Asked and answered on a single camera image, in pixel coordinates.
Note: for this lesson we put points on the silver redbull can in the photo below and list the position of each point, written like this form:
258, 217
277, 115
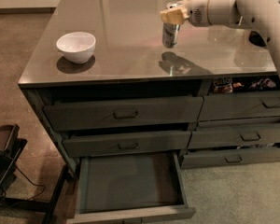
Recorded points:
170, 32

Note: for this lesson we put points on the snack bag in drawer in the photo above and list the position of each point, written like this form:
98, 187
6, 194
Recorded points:
222, 85

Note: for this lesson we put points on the grey bottom right drawer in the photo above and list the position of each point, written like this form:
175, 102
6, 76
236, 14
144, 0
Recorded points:
243, 156

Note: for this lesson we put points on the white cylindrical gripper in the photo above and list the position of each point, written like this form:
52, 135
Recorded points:
198, 10

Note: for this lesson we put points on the grey top left drawer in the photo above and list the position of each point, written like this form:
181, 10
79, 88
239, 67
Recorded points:
122, 113

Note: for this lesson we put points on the grey open bottom drawer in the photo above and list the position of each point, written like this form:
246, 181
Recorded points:
131, 189

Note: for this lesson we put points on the grey middle right drawer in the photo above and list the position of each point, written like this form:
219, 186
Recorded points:
235, 136

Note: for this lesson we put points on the grey top right drawer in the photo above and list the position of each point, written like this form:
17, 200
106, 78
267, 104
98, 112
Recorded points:
242, 105

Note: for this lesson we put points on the grey middle left drawer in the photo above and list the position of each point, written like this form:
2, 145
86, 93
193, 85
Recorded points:
124, 143

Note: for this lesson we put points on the grey cabinet with counter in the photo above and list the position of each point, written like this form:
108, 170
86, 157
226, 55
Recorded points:
130, 62

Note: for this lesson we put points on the white ceramic bowl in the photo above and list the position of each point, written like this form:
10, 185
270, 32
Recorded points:
76, 47

